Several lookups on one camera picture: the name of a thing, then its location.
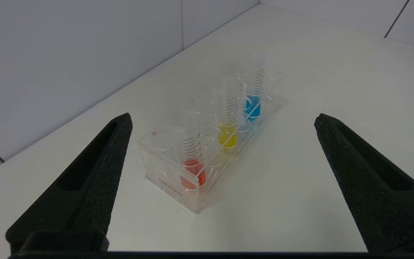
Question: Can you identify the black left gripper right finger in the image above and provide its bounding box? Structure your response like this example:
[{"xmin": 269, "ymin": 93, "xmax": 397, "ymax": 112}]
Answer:
[{"xmin": 314, "ymin": 113, "xmax": 414, "ymax": 252}]

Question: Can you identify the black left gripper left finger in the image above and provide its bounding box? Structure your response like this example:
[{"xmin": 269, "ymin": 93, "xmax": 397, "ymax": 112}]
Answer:
[{"xmin": 6, "ymin": 113, "xmax": 133, "ymax": 254}]

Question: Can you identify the test tube with red pigment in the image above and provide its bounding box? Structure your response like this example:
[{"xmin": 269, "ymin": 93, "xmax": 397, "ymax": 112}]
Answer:
[{"xmin": 169, "ymin": 115, "xmax": 207, "ymax": 191}]

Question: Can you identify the clear acrylic tube rack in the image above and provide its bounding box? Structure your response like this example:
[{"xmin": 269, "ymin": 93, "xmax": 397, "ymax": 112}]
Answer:
[{"xmin": 138, "ymin": 68, "xmax": 288, "ymax": 214}]

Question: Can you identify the test tube with yellow pigment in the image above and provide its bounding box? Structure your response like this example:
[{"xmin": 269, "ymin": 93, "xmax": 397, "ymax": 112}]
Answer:
[{"xmin": 217, "ymin": 76, "xmax": 244, "ymax": 149}]

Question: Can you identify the test tube with blue pigment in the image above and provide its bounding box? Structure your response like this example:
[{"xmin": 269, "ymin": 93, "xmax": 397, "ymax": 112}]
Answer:
[{"xmin": 242, "ymin": 54, "xmax": 267, "ymax": 122}]

